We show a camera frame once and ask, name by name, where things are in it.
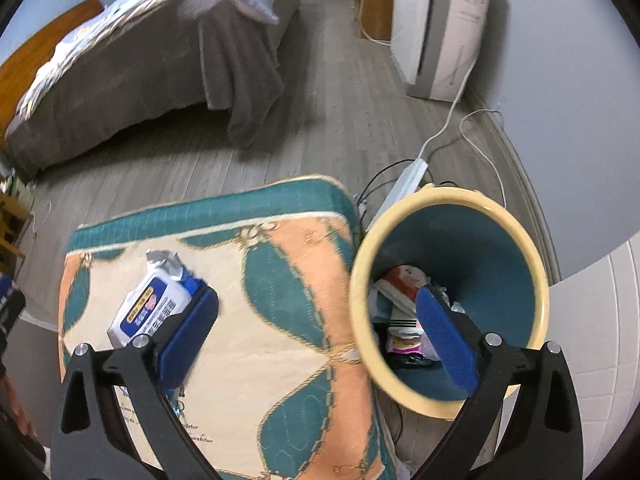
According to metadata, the yellow and teal waste bin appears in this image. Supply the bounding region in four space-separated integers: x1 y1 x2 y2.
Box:
349 185 551 421

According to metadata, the wooden headboard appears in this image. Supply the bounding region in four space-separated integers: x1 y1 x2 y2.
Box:
0 0 106 137

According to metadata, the white padded panel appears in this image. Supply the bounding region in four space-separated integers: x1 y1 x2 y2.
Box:
547 239 640 480

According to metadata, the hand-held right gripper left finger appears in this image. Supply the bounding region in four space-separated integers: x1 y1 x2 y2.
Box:
50 285 221 480

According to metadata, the red and white snack packet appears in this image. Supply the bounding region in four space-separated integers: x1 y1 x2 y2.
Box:
380 265 432 306

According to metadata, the white power strip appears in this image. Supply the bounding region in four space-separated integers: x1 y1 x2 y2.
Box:
376 158 430 217

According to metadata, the white power strip cable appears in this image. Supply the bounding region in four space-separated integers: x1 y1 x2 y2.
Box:
419 55 479 164

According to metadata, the bed with grey blanket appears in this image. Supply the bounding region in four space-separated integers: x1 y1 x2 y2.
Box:
5 0 307 172

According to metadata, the black cable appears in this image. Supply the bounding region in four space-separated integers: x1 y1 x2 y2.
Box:
357 160 458 212

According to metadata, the reddish cloth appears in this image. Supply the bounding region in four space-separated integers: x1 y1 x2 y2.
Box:
0 374 37 447

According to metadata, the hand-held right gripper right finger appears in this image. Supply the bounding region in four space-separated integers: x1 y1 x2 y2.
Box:
412 284 586 480

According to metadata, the white air purifier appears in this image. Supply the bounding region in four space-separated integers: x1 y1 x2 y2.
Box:
390 0 493 101

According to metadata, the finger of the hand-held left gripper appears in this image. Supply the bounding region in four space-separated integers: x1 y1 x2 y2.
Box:
0 275 27 347

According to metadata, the white hose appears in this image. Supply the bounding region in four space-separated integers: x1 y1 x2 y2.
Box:
356 0 394 47

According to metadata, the thin white cord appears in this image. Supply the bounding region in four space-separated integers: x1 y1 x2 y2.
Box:
31 202 53 236

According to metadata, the wooden cabinet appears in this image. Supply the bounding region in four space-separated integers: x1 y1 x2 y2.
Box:
352 0 398 44

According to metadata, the teal and orange patterned mat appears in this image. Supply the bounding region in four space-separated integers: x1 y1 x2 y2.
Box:
57 175 397 480

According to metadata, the silver foil wrapper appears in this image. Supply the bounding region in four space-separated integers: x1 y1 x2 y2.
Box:
145 248 185 282

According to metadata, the wooden chair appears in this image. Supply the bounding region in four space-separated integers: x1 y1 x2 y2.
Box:
0 170 34 281

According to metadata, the white looped cable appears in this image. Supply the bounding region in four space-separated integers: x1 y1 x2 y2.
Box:
460 109 509 209

